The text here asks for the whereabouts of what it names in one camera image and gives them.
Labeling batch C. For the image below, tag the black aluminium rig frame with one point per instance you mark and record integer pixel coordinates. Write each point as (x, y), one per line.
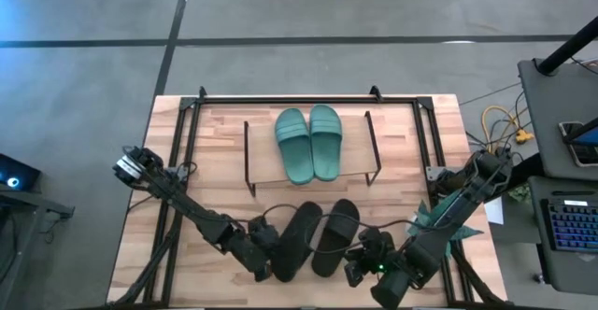
(299, 100)

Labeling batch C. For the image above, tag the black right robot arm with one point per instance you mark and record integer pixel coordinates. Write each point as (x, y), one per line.
(458, 207)

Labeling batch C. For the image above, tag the small green leafy plant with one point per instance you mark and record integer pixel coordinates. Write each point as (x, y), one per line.
(519, 193)

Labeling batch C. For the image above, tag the black round pole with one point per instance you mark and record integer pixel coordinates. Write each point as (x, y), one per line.
(567, 46)

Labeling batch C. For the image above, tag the smartphone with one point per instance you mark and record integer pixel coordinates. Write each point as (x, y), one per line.
(581, 153)

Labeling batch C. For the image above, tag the white paper sheet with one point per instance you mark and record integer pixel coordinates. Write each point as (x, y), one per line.
(494, 212)

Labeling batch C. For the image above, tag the green plant in white pot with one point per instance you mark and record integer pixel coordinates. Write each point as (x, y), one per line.
(469, 231)

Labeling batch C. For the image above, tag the black desk crossbar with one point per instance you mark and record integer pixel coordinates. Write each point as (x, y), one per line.
(523, 172)

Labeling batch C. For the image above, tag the grey metal bracket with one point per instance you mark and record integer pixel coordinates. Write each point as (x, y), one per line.
(432, 174)

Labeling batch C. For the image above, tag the grey side table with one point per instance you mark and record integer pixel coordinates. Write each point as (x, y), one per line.
(32, 200)

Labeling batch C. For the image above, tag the green rubber slide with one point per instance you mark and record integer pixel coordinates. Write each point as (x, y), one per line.
(325, 142)
(294, 146)

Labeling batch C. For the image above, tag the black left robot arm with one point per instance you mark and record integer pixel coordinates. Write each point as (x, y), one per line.
(187, 202)

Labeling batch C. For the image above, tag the black device with blue light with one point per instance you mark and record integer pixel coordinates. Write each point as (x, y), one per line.
(18, 172)

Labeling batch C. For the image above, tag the black rubber slide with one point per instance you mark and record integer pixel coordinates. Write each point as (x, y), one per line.
(299, 235)
(336, 235)

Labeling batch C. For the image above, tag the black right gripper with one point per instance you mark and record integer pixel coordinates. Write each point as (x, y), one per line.
(380, 254)

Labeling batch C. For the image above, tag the wooden shelf black metal legs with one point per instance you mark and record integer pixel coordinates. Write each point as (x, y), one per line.
(261, 151)

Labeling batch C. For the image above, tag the backlit black keyboard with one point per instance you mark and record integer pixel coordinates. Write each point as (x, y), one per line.
(572, 226)

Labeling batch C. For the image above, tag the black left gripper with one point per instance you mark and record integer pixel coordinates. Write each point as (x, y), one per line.
(252, 254)

